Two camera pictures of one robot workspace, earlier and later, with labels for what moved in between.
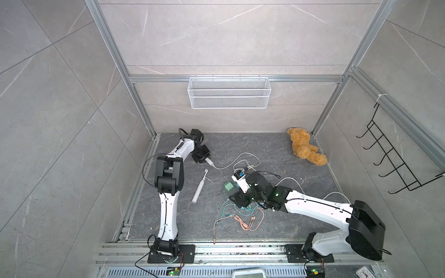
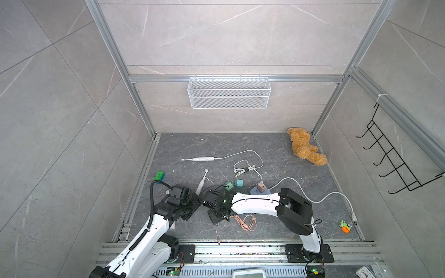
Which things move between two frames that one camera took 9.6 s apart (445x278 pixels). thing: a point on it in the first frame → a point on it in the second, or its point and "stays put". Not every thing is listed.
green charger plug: [228, 186] stays put
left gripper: [207, 153] → [196, 201]
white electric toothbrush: [199, 189] stays put
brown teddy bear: [302, 149] stays put
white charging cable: [212, 164] → [244, 171]
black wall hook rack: [410, 181] stays put
